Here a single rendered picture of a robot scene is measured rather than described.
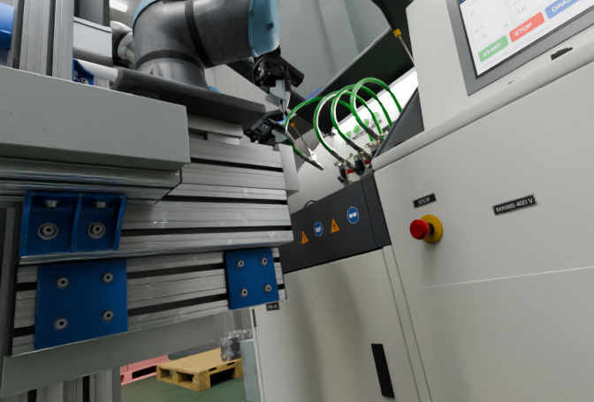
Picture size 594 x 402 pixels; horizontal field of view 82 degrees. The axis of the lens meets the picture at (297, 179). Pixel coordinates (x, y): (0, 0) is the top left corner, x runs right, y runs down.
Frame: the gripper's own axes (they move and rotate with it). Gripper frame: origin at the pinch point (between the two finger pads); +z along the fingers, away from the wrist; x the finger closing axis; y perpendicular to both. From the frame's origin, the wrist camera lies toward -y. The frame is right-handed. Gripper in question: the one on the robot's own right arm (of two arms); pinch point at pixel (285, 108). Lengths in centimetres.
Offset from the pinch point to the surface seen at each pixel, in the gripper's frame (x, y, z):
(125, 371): -456, -18, 109
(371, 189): 21.6, -2.9, 32.4
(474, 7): 43, -33, -10
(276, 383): -35, -3, 76
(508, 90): 53, -3, 27
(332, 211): 7.5, -2.9, 33.5
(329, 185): -43, -49, 8
